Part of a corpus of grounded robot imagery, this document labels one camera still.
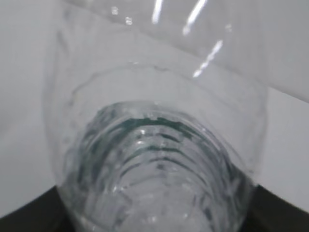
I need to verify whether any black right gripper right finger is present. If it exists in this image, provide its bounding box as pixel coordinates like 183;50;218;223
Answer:
245;186;309;232

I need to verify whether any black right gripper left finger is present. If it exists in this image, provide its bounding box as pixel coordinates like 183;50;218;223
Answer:
0;187;75;232

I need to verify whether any clear plastic water bottle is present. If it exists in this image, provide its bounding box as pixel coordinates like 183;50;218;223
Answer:
42;0;270;232

